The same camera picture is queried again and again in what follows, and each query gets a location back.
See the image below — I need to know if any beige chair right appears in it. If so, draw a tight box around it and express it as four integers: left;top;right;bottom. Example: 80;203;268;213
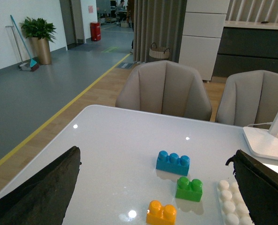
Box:
215;70;278;129

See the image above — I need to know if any beige chair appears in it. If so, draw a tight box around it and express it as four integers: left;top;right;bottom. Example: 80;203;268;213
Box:
215;70;278;129
115;60;212;121

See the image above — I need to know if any potted green plant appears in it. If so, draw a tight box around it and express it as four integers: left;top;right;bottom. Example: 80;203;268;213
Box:
20;17;56;65

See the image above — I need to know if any green two-stud block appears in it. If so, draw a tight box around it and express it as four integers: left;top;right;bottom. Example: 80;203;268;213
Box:
175;176;203;202

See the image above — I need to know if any white studded base plate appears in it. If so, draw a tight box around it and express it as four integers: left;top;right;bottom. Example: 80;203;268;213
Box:
216;180;254;225

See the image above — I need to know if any woven basket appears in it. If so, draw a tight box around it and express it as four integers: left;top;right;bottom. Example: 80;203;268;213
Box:
149;42;170;61

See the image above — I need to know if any white lamp cable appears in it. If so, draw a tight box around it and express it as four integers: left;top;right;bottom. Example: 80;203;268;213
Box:
248;121;274;128

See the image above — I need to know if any beige chair left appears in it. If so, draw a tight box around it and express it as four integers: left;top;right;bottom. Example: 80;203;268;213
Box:
115;60;212;121

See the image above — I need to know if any person in background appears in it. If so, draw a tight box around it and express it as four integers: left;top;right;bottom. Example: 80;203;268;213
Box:
116;0;126;23

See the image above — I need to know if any grey curtain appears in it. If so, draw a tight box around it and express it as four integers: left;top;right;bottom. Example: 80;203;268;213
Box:
133;0;187;63

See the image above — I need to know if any blue three-stud block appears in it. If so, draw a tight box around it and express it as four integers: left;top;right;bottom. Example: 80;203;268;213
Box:
156;150;190;176

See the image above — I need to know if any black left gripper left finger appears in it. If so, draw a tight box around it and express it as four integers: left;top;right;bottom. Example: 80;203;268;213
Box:
0;146;81;225

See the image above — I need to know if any red bin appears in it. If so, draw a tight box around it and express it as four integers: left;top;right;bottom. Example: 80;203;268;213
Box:
90;22;101;41

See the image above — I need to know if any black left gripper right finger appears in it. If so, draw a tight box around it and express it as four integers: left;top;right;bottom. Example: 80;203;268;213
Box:
226;150;278;225

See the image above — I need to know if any dark counter cabinet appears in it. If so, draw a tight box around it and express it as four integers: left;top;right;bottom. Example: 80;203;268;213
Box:
213;26;278;77

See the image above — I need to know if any yellow two-stud block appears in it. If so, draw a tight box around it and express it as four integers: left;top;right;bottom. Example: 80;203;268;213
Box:
146;200;177;225

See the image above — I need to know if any white cabinet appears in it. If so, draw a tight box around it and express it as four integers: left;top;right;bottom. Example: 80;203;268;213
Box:
179;0;230;82

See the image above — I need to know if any white desk lamp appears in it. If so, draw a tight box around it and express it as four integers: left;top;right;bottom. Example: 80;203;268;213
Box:
243;113;278;160

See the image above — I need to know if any teal broom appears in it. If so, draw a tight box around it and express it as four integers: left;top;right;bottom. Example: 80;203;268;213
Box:
10;15;39;72

